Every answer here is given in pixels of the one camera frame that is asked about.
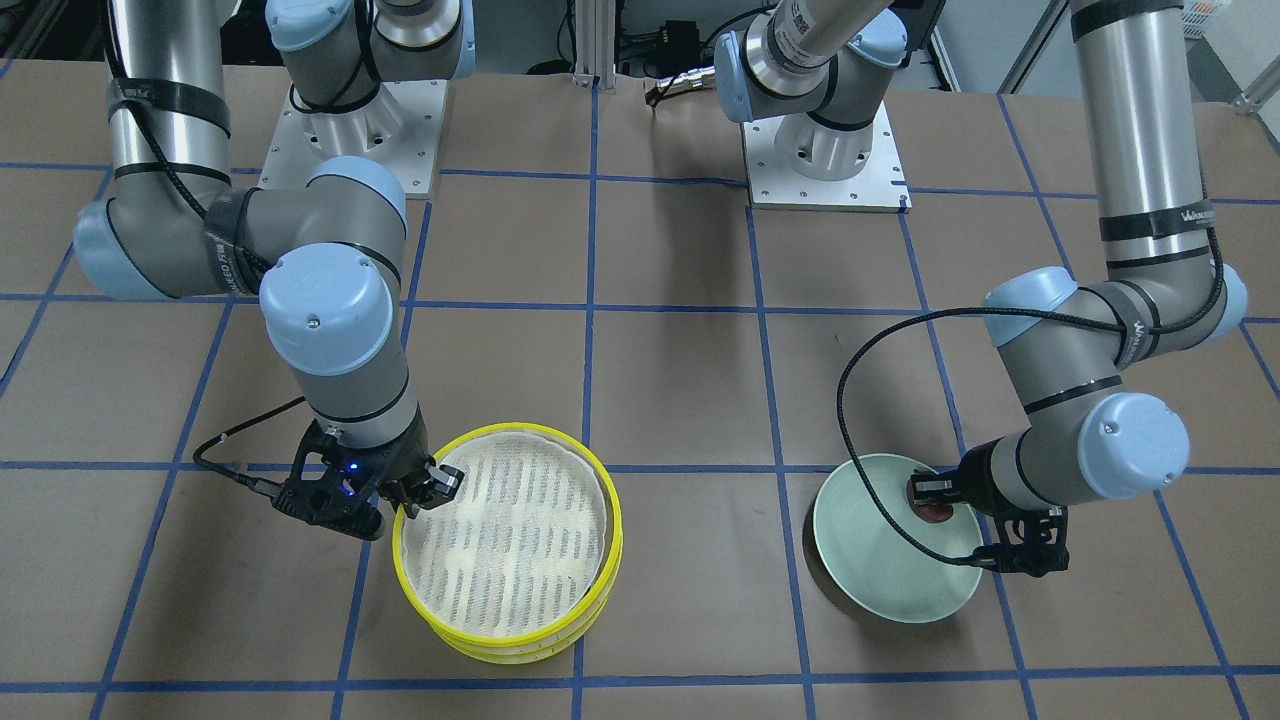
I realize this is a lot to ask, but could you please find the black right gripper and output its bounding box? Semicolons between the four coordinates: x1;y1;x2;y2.
349;407;465;519

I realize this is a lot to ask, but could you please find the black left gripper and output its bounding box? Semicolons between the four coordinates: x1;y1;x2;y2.
910;439;1027;512

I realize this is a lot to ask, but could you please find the brown steamed bun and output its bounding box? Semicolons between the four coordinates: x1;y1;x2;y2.
913;505;955;524

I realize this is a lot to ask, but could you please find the yellow rimmed bamboo steamer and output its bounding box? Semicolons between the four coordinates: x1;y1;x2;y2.
397;557;621;665

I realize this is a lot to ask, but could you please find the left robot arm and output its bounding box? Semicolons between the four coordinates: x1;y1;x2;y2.
900;1;1248;523

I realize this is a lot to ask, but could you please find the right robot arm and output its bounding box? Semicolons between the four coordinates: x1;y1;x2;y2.
73;1;465;539

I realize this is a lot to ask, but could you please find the pale green plate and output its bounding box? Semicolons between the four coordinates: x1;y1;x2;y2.
813;454;983;624

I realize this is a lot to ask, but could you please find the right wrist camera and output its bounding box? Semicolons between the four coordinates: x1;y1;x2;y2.
271;420;390;541

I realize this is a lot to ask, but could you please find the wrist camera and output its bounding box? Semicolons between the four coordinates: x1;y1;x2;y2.
973;507;1070;578
271;420;390;541

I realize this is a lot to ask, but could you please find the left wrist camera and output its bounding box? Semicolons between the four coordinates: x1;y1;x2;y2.
973;507;1070;578

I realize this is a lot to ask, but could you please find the black camera cable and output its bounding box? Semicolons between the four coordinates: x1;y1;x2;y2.
100;0;311;496
836;231;1228;571

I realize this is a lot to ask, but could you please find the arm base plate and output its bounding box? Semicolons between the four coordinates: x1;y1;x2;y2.
259;79;451;200
741;104;913;213

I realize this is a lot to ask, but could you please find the aluminium frame post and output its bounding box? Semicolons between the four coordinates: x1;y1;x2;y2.
571;0;620;94

